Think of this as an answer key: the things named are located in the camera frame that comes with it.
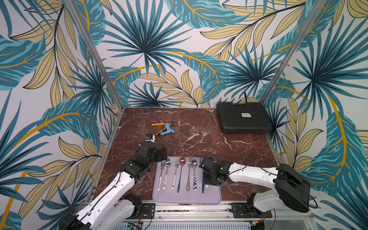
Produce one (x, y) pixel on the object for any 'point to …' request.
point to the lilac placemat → (212, 194)
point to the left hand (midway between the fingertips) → (158, 151)
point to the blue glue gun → (168, 130)
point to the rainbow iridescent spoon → (182, 162)
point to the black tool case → (243, 118)
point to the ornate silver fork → (188, 186)
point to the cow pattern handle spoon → (194, 165)
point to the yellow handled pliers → (170, 123)
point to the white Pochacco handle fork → (162, 167)
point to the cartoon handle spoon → (168, 162)
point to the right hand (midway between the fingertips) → (204, 180)
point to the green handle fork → (203, 183)
